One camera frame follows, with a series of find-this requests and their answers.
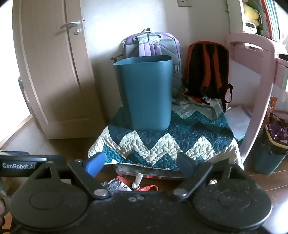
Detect person's left hand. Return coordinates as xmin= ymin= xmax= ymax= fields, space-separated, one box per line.
xmin=0 ymin=199 xmax=7 ymax=226

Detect clothes on floor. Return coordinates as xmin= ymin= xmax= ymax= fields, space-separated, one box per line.
xmin=102 ymin=178 xmax=133 ymax=192

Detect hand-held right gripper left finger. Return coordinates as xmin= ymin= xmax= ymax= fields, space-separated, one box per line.
xmin=30 ymin=152 xmax=111 ymax=199

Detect row of books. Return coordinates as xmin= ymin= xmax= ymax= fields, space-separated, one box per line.
xmin=261 ymin=0 xmax=283 ymax=41

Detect stack of white papers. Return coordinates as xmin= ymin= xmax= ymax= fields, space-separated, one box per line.
xmin=225 ymin=105 xmax=253 ymax=141

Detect yellow plush toy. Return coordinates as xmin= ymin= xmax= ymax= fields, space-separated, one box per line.
xmin=244 ymin=4 xmax=260 ymax=26

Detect silver door handle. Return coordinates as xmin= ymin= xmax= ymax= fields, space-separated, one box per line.
xmin=60 ymin=21 xmax=81 ymax=35

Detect purple grey backpack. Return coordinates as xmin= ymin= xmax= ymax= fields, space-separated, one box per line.
xmin=111 ymin=28 xmax=188 ymax=106

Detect dark storage box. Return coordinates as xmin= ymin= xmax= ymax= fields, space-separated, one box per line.
xmin=115 ymin=163 xmax=188 ymax=180

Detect red wrapper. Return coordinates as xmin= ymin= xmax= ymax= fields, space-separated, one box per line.
xmin=135 ymin=184 xmax=159 ymax=192

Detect white paper scrap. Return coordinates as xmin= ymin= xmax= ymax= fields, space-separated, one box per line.
xmin=132 ymin=173 xmax=144 ymax=188

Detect beige door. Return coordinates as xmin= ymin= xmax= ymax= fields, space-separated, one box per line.
xmin=12 ymin=0 xmax=106 ymax=140

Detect orange patterned bag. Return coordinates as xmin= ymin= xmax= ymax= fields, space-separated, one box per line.
xmin=268 ymin=96 xmax=278 ymax=113

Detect teal plastic bin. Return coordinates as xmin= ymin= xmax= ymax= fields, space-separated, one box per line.
xmin=113 ymin=55 xmax=173 ymax=131

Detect teal white chevron quilt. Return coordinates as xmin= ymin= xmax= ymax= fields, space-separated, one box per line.
xmin=88 ymin=96 xmax=244 ymax=171

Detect purple plastic bag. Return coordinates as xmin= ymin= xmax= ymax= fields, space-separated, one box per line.
xmin=265 ymin=112 xmax=288 ymax=156

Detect teal basket with beige rim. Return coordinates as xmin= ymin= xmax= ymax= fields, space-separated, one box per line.
xmin=253 ymin=125 xmax=288 ymax=175

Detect orange black backpack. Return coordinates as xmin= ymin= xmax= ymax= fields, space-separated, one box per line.
xmin=183 ymin=41 xmax=234 ymax=113

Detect white digital clock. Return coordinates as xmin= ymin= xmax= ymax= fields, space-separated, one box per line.
xmin=245 ymin=21 xmax=257 ymax=33

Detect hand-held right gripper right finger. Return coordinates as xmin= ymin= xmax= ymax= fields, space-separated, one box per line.
xmin=172 ymin=152 xmax=250 ymax=201

